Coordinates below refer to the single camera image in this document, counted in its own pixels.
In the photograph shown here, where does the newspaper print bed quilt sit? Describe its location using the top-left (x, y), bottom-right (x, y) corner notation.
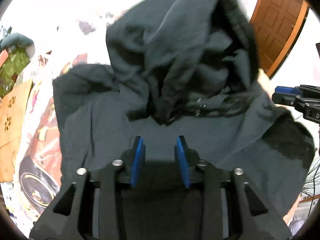
top-left (1, 12), bottom-right (121, 235)

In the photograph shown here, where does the person's right hand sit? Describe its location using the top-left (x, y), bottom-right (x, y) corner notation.
top-left (257, 68), bottom-right (276, 99)

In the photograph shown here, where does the orange shoe box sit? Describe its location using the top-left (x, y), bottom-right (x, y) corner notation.
top-left (0, 49), bottom-right (9, 67)

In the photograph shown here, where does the wooden door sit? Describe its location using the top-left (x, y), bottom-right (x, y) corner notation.
top-left (250, 0), bottom-right (309, 78)

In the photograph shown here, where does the black zip hoodie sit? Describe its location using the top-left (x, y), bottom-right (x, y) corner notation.
top-left (53, 0), bottom-right (315, 216)

